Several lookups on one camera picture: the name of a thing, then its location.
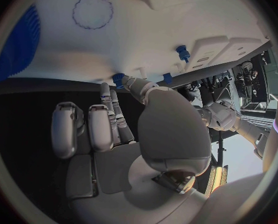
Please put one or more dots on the blue flanged peg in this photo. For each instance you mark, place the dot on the blue flanged peg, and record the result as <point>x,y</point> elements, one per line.
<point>182,52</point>

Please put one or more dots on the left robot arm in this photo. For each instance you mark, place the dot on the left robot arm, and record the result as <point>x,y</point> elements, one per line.
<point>222,115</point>

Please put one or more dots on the white task board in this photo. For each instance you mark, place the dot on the white task board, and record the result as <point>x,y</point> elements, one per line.
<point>141,31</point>

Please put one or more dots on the blue short peg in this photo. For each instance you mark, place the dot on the blue short peg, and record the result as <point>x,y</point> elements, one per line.
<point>167,78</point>

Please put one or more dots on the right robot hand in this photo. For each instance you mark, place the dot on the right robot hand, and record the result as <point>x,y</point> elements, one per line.
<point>171,134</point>

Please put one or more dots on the blue gear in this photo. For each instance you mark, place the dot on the blue gear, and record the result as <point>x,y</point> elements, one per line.
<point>19,46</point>

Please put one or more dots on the blue ribbed plug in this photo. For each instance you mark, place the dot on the blue ribbed plug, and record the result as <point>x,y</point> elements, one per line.
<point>117,79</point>

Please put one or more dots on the glowing light bar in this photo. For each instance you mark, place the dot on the glowing light bar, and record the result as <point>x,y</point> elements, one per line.
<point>217,177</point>

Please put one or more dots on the black tripod stand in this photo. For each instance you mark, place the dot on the black tripod stand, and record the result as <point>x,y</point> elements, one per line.
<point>220,145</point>

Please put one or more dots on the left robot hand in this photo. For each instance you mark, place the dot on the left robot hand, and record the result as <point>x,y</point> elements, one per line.
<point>193,94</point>

